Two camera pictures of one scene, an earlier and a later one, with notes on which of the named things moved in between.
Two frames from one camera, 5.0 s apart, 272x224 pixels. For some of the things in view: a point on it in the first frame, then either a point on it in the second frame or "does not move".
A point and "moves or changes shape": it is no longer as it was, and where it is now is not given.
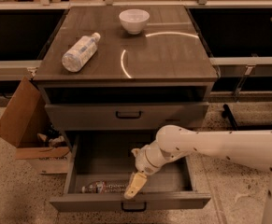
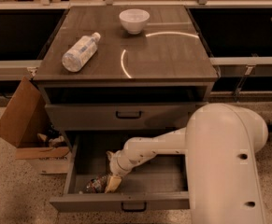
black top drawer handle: (129, 118) does not move
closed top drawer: (124, 116) does not move
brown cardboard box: (26, 122) does not move
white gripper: (142, 162) → (117, 167)
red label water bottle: (97, 187) moves or changes shape
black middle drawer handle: (134, 210) does not move
